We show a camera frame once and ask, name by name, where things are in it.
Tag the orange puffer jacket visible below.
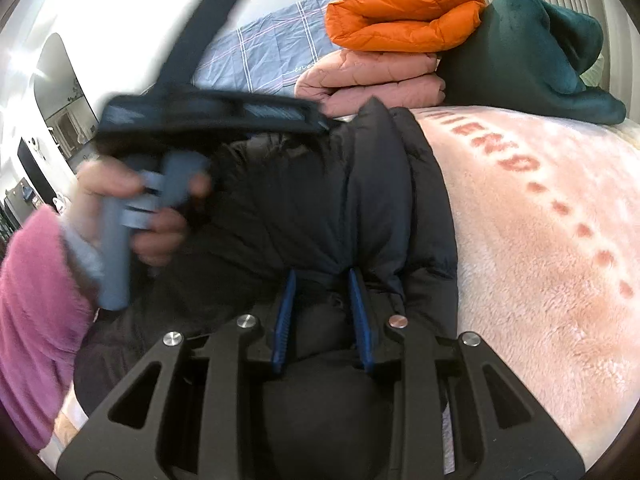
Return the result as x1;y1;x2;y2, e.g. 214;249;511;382
324;0;487;53

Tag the black puffer jacket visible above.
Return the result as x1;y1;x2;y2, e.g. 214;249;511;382
72;97;460;480

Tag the person's left hand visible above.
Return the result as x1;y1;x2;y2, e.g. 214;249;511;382
64;156;212;268

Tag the dark cabinet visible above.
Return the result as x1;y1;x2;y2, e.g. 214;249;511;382
17;137;56;206

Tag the pink quilted jacket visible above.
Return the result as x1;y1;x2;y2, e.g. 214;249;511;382
295;50;447;117

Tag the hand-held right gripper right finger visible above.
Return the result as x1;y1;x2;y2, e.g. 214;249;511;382
347;266;586;480

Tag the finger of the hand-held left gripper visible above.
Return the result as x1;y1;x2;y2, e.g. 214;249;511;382
200;91;333;135
159;0;251;96

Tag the arched wall mirror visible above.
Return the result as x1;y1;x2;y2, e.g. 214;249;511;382
31;32;101;161

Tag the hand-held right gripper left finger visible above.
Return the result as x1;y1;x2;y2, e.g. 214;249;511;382
56;267;301;480

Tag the dark green fleece garment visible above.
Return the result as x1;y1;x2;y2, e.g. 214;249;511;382
437;0;627;126

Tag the blue striped pillow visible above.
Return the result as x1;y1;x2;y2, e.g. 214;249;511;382
192;0;416;96

